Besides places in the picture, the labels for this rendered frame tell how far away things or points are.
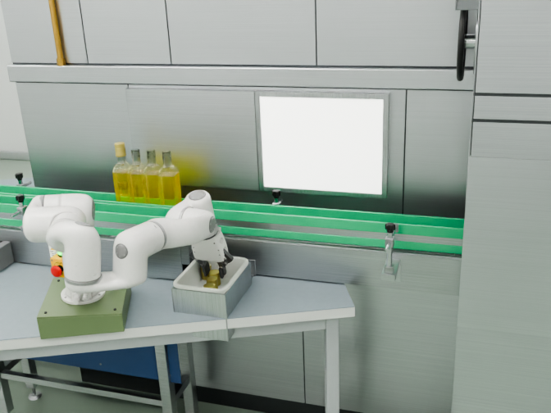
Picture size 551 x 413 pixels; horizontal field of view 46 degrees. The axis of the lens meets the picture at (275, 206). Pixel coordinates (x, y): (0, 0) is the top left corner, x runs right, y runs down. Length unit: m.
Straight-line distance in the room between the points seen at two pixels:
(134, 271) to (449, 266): 0.92
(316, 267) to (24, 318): 0.90
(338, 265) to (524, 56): 0.84
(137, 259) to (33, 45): 1.15
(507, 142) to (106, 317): 1.17
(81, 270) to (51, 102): 1.06
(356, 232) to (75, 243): 0.86
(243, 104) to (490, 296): 0.97
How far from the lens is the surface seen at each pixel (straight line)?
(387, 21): 2.05
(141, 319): 1.99
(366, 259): 2.04
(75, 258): 1.61
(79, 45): 2.44
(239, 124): 2.19
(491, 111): 1.68
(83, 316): 1.93
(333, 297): 2.03
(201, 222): 1.77
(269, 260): 2.12
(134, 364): 2.47
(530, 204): 1.76
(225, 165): 2.25
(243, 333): 2.02
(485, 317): 1.90
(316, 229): 2.05
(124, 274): 1.65
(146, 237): 1.65
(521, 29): 1.65
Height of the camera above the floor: 1.74
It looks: 21 degrees down
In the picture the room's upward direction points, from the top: 3 degrees counter-clockwise
